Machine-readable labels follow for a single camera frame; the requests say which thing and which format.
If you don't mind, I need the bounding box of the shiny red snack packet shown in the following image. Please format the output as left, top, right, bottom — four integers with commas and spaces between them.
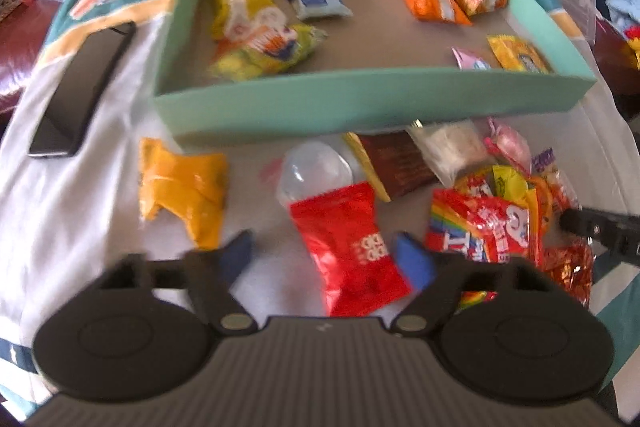
541, 243, 597, 309

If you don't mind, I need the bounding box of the purple snack packet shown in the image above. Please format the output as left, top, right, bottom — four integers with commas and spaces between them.
530, 148, 557, 174

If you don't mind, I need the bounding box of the clear packet white snack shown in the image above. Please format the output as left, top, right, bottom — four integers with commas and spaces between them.
407, 121, 490, 186

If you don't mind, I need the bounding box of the teal cardboard box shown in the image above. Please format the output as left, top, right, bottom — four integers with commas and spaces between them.
152, 0, 598, 146

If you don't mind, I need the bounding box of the yellow red toy figure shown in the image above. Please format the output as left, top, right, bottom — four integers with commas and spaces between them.
621, 24, 640, 70

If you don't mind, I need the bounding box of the small pink snack packet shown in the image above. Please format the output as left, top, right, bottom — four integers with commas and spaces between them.
451, 47, 492, 70

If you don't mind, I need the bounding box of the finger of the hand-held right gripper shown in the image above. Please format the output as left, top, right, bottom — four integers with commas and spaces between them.
559, 206, 615, 239

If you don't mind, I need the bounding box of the black smartphone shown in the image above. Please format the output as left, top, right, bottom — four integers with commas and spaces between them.
27, 22, 137, 158

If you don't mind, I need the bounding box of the yellow biscuit packet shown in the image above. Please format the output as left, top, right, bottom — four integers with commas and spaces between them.
486, 35, 552, 74

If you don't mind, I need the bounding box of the yellow chips packet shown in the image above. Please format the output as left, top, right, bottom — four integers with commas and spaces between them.
209, 23, 328, 82

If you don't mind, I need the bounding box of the orange yellow snack packet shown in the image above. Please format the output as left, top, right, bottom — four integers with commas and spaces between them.
139, 137, 229, 251

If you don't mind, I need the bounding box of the clear jelly cup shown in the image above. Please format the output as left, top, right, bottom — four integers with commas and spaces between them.
276, 140, 355, 208

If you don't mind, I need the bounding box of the brown snack packet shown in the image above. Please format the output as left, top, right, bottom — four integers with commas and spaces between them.
344, 131, 442, 202

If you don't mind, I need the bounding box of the red rainbow candy packet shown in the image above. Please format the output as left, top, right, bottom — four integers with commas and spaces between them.
425, 187, 545, 310

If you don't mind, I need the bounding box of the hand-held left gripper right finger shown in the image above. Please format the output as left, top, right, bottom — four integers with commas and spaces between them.
390, 232, 553, 336

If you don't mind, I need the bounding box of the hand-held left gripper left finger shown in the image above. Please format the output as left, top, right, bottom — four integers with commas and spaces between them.
100, 230, 254, 336

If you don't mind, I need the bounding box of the pink candy packet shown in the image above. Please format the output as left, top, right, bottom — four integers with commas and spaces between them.
484, 118, 532, 168

